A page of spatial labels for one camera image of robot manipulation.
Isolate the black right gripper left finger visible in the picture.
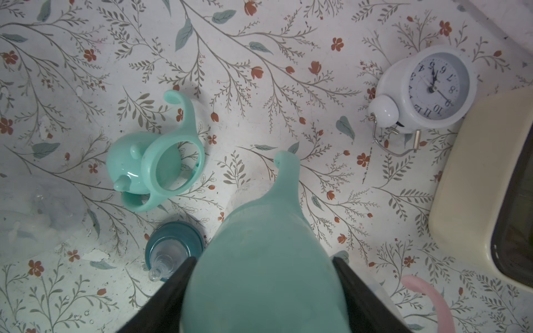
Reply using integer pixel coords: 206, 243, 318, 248
118, 258, 197, 333

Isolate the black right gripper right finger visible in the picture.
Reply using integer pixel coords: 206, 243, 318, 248
333, 257, 411, 333

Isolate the mint bear cap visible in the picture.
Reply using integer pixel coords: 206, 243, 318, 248
180, 212, 350, 332

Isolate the clear bottle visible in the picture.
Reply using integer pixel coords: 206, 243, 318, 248
1, 174, 86, 265

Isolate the cream box green lid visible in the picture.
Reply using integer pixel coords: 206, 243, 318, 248
429, 87, 532, 291

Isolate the white small alarm clock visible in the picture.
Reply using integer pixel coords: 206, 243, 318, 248
367, 45, 477, 153

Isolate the floral table mat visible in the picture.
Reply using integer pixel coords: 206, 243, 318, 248
1, 1, 532, 332

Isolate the teal nipple ring upper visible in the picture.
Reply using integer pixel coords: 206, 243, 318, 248
144, 221, 205, 283

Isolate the mint cap with handle ring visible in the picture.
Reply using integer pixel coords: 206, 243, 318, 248
106, 90, 205, 212

